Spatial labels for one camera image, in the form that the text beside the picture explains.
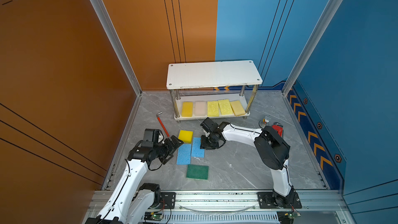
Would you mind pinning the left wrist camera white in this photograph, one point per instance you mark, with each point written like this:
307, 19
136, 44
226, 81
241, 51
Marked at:
160, 138

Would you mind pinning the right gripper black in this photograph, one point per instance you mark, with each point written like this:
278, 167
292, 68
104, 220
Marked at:
208, 140

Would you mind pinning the small thick yellow sponge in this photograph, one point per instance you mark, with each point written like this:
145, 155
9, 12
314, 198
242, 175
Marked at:
186, 136

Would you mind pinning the white two-tier shelf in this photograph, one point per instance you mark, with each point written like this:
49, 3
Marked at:
239, 79

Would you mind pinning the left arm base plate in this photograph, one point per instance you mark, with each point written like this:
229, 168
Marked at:
164, 200

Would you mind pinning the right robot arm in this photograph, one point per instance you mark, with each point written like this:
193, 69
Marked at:
273, 151

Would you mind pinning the red hex key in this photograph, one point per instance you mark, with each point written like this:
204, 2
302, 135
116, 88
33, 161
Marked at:
162, 125

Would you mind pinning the left circuit board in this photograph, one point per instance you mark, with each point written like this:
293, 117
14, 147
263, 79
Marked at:
153, 217

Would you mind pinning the circuit board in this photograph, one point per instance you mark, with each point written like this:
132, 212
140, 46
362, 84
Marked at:
288, 217
153, 217

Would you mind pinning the blue sponge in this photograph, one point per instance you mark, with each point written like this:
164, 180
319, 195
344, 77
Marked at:
184, 154
196, 150

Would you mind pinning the right circuit board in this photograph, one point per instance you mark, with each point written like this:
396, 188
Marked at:
288, 217

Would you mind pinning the round metal foot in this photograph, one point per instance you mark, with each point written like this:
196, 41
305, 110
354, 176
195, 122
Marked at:
264, 121

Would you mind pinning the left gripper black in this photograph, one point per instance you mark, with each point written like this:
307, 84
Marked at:
169, 149

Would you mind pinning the yellow porous sponge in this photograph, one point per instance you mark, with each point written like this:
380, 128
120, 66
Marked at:
212, 109
225, 107

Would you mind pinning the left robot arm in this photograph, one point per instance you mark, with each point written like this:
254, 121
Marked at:
130, 201

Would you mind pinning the long yellow foam sponge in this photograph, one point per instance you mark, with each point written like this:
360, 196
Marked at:
187, 109

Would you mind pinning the green scouring pad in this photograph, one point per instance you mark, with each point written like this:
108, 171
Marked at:
197, 172

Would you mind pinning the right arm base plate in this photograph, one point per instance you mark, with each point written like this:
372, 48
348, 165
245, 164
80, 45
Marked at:
272, 200

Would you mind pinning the cream yellow sponge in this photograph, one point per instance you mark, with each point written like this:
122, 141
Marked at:
237, 108

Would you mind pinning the red pipe wrench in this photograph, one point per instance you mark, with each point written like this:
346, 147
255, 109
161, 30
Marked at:
278, 128

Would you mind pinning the pale pink sponge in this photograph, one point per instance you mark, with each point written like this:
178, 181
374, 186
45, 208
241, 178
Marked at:
200, 108

